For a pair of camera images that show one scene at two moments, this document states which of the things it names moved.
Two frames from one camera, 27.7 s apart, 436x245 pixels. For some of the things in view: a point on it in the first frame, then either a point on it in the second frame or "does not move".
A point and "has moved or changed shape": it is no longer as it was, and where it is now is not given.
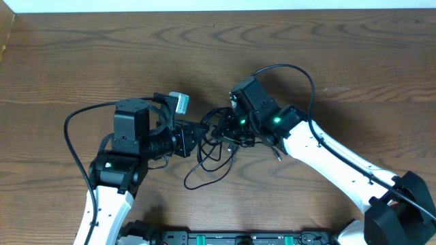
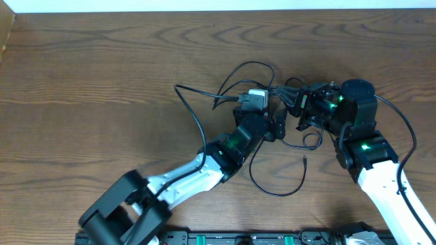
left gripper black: x=184 y=138 to x=278 y=127
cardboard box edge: x=7 y=19 does not move
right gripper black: x=228 y=126 to x=305 y=111
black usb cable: x=189 y=177 has moved or changed shape
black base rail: x=248 y=237 does not move
